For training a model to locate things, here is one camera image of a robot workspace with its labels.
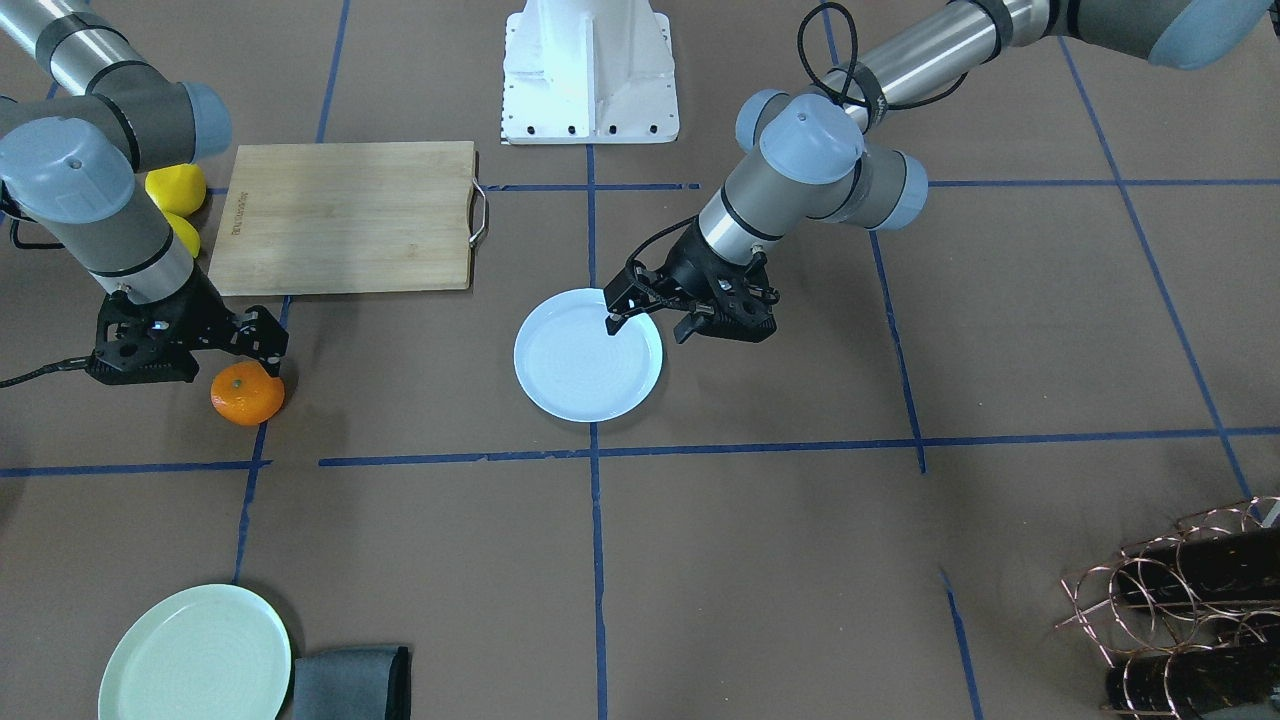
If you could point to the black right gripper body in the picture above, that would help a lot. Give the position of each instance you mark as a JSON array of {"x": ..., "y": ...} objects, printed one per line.
[{"x": 207, "y": 310}]

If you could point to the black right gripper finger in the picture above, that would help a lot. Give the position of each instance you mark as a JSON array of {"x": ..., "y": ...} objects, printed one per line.
[{"x": 259, "y": 335}]

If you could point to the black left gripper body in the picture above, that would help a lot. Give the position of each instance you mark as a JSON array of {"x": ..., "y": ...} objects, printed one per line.
[{"x": 691, "y": 264}]

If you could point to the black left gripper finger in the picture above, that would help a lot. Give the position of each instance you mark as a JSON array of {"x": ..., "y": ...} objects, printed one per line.
[
  {"x": 692, "y": 324},
  {"x": 626, "y": 299}
]

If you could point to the orange fruit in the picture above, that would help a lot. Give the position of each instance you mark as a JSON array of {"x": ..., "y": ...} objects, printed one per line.
[{"x": 247, "y": 395}]

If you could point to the light blue plate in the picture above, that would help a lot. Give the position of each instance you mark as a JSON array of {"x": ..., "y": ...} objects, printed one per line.
[{"x": 573, "y": 369}]

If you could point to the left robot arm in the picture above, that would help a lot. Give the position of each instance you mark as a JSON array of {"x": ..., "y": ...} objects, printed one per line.
[{"x": 807, "y": 158}]

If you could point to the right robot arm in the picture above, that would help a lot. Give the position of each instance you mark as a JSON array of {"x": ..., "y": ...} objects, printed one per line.
[{"x": 73, "y": 164}]

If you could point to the light green plate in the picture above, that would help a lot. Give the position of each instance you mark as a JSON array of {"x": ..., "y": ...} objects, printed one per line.
[{"x": 215, "y": 651}]

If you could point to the yellow lemon far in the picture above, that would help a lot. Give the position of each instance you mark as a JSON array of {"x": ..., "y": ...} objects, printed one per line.
[{"x": 180, "y": 190}]

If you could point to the bamboo cutting board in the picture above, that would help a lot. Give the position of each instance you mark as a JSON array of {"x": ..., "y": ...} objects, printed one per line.
[{"x": 316, "y": 218}]

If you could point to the dark grey folded cloth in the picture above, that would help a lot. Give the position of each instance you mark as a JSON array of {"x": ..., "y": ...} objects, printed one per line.
[{"x": 361, "y": 682}]

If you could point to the dark wine bottle middle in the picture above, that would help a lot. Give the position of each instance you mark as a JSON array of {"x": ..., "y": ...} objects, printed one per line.
[{"x": 1229, "y": 572}]

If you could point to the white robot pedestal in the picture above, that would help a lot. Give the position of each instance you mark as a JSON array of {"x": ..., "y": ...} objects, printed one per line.
[{"x": 588, "y": 72}]

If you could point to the copper wire bottle rack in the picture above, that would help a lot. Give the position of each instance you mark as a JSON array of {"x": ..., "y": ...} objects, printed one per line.
[{"x": 1187, "y": 622}]

